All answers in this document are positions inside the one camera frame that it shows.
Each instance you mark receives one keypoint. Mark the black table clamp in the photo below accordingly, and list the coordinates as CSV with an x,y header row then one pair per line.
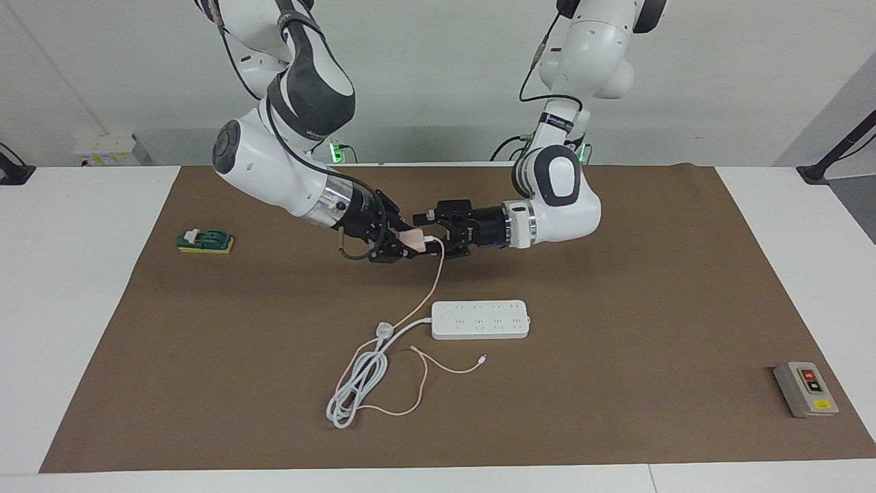
x,y
14,172

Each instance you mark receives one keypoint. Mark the pink charger block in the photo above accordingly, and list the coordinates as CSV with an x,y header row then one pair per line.
x,y
413,239

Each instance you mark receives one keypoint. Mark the black camera stand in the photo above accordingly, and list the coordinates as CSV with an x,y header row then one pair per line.
x,y
814,172

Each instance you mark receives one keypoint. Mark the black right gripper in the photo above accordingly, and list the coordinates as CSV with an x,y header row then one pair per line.
x,y
366,219

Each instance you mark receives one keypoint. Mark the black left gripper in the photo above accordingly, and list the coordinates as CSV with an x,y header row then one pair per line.
x,y
489,227

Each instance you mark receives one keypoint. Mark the brown table mat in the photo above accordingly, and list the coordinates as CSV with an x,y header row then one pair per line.
x,y
616,383

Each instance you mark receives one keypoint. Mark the grey push-button switch box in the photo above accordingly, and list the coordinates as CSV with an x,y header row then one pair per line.
x,y
807,394

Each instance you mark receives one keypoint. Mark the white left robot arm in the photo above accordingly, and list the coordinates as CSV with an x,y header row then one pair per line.
x,y
568,219

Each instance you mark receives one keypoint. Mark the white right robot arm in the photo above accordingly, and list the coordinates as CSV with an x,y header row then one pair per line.
x,y
274,164

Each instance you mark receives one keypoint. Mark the white box with yellow labels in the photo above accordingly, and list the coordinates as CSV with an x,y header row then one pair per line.
x,y
102,147

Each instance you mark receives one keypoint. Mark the white power strip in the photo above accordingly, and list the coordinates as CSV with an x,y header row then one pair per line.
x,y
479,318

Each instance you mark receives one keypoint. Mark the green knife switch block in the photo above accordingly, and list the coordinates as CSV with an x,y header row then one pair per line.
x,y
212,241

